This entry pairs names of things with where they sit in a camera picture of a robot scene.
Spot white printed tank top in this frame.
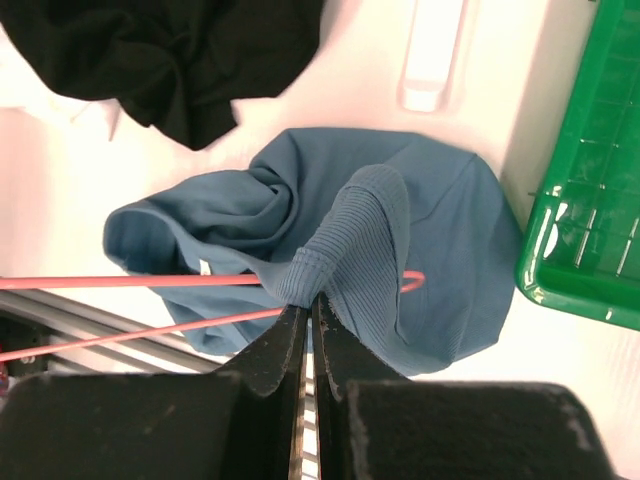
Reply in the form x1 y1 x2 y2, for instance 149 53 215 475
1 29 121 140

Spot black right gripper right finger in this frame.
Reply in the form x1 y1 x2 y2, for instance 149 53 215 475
311 296 615 479

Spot white garment rack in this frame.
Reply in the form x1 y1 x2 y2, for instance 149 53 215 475
398 0 468 114

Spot pink hanger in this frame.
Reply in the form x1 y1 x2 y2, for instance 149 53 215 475
0 270 427 363

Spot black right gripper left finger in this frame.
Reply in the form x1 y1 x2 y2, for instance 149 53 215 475
1 307 306 479

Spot black tank top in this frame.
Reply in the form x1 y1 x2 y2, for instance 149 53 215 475
1 1 324 151

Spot blue tank top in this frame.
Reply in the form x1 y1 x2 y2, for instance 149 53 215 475
103 128 522 376

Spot aluminium rail base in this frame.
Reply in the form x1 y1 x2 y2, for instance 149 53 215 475
1 290 230 373

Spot green plastic tray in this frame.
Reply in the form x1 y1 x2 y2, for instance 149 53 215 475
516 1 639 330

